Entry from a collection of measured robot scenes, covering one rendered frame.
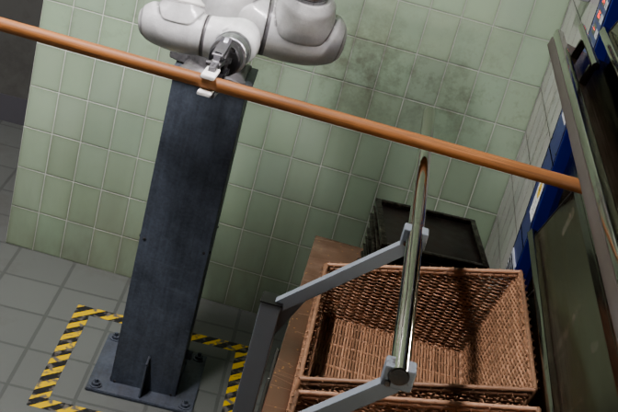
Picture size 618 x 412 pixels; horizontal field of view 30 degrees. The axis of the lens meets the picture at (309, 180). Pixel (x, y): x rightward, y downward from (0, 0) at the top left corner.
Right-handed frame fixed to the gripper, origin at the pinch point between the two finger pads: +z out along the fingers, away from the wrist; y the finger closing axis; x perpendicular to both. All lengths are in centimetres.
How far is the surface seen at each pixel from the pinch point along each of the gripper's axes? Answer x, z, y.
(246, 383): -26, 41, 43
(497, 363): -78, 1, 46
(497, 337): -78, -10, 45
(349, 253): -40, -67, 62
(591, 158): -71, 55, -24
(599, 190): -71, 68, -24
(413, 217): -48, 35, 2
